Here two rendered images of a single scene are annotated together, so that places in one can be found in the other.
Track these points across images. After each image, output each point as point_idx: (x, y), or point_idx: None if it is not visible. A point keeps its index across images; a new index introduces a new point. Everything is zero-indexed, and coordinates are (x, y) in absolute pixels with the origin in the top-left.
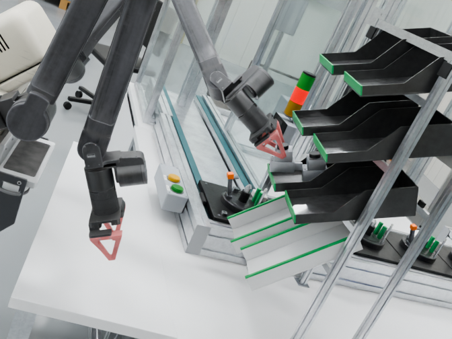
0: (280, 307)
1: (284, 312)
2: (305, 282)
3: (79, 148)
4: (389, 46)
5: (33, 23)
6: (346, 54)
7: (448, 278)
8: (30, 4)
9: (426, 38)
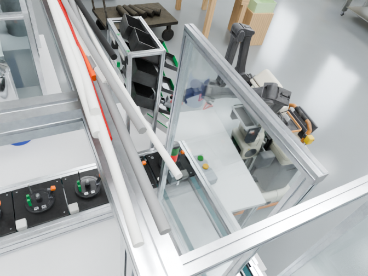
0: (137, 139)
1: (136, 137)
2: None
3: None
4: (153, 55)
5: (264, 74)
6: (170, 65)
7: (23, 186)
8: (275, 80)
9: (145, 32)
